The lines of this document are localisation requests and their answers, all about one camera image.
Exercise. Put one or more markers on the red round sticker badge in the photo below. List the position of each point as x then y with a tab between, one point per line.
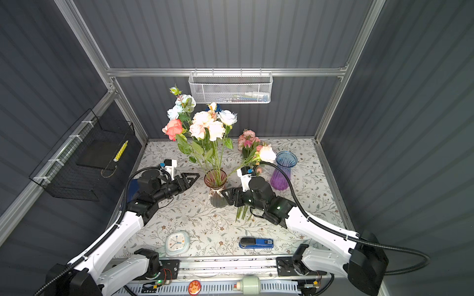
194	288

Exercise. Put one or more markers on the peach rose stem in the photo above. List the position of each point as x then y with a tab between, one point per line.
202	118

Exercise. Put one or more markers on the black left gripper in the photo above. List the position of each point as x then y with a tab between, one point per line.
185	183

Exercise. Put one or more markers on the white mesh wall basket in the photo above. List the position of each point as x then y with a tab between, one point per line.
228	87

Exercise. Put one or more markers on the toothpaste tube in basket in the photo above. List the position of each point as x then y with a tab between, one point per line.
262	97

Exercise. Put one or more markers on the blue black stapler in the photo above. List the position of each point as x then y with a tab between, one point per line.
256	243

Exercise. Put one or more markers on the small pink rosebud stem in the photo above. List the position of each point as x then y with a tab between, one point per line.
202	151

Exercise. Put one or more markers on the red glass vase with ribbon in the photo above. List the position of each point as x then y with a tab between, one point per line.
215	180

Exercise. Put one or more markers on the floral table cloth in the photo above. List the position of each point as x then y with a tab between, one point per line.
214	232

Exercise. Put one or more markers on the yellow black marker pen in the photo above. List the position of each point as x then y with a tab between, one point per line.
120	151

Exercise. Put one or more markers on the artificial flower bunch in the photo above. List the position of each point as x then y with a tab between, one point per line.
248	145

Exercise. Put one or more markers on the blue purple glass vase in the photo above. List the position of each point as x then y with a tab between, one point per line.
285	161

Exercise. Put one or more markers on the coral pink rose stem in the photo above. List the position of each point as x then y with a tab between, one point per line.
176	131

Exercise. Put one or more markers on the pale green cylinder knob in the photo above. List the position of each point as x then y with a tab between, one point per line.
248	286

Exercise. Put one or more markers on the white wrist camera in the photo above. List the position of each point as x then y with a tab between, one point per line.
169	165
245	174

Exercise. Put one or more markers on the white blue flower spray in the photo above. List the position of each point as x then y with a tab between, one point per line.
183	108

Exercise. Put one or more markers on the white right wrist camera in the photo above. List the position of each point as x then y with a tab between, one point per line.
245	174

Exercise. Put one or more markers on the black wire wall basket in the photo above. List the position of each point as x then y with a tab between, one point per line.
83	168

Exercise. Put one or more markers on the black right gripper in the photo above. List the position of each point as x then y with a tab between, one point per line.
234	192

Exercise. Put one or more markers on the pale green alarm clock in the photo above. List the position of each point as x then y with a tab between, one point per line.
177	243

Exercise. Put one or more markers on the pale pink rose stem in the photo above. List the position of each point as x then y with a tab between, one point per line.
264	154

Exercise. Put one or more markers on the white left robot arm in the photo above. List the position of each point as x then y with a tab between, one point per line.
87	275

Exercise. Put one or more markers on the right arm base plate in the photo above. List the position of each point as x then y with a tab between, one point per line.
287	267

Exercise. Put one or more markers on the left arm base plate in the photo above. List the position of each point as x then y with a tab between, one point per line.
163	270

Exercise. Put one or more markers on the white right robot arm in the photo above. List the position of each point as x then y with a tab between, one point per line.
363	264

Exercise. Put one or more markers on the blue rose stem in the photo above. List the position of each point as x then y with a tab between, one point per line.
217	108

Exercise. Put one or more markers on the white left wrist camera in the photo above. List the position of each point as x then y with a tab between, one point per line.
169	165

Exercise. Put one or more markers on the cream rose stem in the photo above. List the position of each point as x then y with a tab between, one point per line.
216	131

